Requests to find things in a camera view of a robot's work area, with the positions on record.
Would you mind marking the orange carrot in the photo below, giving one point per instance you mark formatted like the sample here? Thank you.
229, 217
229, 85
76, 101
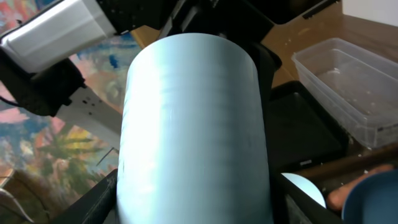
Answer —
335, 200

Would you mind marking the brown serving tray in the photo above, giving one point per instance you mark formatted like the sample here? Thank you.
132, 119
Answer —
350, 164

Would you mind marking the pale cup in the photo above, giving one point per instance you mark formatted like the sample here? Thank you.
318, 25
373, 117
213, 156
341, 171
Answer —
193, 148

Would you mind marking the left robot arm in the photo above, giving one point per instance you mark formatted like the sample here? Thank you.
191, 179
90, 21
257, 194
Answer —
35, 64

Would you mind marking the light blue rice bowl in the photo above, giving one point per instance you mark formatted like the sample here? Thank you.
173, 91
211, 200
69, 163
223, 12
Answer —
307, 187

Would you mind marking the blue plate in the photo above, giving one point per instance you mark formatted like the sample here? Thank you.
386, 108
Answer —
373, 200

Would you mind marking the clear plastic bin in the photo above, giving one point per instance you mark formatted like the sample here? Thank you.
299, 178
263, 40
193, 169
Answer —
357, 87

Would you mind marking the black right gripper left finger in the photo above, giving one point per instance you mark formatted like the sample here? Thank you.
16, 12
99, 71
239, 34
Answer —
94, 206

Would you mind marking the black waste tray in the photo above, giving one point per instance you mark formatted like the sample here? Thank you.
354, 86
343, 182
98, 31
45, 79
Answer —
300, 133

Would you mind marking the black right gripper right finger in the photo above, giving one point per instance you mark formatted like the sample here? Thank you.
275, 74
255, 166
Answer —
310, 208

